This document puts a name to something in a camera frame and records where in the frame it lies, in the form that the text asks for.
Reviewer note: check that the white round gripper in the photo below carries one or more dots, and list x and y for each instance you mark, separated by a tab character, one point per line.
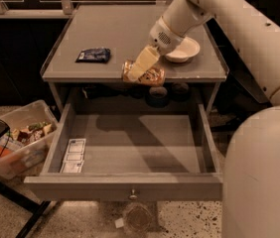
160	38

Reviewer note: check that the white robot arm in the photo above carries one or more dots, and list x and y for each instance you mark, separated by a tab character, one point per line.
251	176

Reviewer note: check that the grey cabinet with glass top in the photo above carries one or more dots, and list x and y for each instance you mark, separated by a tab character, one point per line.
124	30

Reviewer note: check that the open grey top drawer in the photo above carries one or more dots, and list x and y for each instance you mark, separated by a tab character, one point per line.
162	154

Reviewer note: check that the round metal drawer knob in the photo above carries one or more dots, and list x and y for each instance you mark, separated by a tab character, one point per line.
133	195

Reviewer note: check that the white bowl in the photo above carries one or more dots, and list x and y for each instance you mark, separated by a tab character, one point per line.
186	50

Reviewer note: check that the dark tape roll left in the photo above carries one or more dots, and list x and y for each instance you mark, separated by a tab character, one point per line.
157	97

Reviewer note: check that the dark tape roll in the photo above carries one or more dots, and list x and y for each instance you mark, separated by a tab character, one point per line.
157	97
180	91

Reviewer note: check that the dark tape roll right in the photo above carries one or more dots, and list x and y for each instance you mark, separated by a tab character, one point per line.
180	91

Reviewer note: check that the blue snack bag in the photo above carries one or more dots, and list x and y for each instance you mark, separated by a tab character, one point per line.
94	55

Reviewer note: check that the black office chair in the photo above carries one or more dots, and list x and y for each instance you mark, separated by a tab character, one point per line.
240	95

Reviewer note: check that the metal window railing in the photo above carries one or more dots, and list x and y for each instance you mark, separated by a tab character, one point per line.
64	0

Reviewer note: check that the snack items in bin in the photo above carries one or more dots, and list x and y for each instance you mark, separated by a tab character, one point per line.
31	133

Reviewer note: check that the clear plastic bin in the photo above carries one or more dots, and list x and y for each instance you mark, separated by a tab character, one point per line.
15	157

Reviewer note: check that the clear round lid on floor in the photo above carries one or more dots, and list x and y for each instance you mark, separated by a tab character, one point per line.
136	217

